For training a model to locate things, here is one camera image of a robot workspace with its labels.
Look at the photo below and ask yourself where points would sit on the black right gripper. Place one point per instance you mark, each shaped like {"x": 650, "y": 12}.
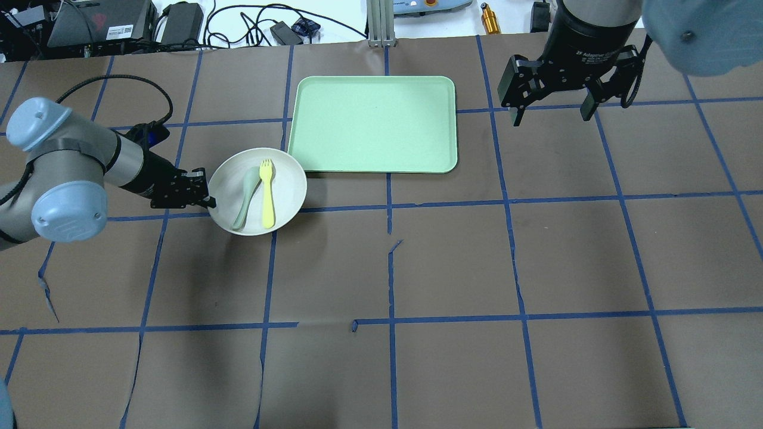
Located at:
{"x": 587, "y": 39}

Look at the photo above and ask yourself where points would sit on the white round plate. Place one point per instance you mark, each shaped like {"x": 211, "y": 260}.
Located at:
{"x": 289, "y": 188}

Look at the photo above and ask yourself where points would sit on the black laptop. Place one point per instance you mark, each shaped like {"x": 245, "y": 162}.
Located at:
{"x": 102, "y": 23}

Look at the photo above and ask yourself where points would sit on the gold metal cylinder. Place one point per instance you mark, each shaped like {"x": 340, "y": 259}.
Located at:
{"x": 489, "y": 19}

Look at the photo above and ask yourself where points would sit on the black power brick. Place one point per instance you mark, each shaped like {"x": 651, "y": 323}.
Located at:
{"x": 182, "y": 23}

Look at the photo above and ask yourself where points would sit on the mint green tray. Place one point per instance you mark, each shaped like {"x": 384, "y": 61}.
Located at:
{"x": 375, "y": 124}

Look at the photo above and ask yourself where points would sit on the yellow plastic fork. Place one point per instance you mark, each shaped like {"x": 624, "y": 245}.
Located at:
{"x": 266, "y": 175}

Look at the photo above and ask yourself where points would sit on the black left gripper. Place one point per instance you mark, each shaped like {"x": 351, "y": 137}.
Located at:
{"x": 150, "y": 174}

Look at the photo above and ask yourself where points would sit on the pale green plastic spoon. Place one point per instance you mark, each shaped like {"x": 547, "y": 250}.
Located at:
{"x": 249, "y": 184}

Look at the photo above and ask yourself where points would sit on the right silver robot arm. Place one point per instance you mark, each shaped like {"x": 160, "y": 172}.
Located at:
{"x": 698, "y": 38}

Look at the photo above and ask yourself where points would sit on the aluminium frame post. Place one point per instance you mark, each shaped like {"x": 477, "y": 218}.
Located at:
{"x": 379, "y": 20}

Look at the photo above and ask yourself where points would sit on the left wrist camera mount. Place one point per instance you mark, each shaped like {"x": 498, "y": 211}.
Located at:
{"x": 148, "y": 135}

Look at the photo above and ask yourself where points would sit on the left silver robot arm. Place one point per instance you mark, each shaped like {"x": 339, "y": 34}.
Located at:
{"x": 61, "y": 195}

